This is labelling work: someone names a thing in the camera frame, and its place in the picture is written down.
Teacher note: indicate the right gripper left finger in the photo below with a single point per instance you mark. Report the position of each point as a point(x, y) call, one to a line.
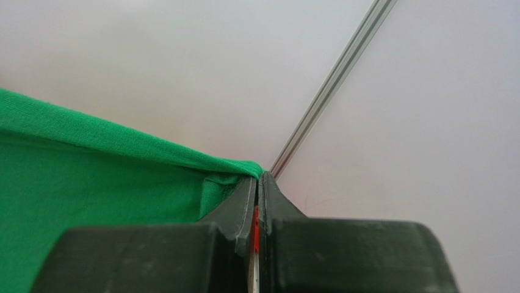
point(211, 255)

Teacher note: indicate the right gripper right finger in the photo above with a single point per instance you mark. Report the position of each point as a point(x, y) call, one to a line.
point(298, 253)

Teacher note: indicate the green t shirt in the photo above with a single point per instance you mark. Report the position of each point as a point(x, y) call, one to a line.
point(61, 168)

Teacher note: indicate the red t shirt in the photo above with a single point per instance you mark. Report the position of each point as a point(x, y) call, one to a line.
point(255, 231)

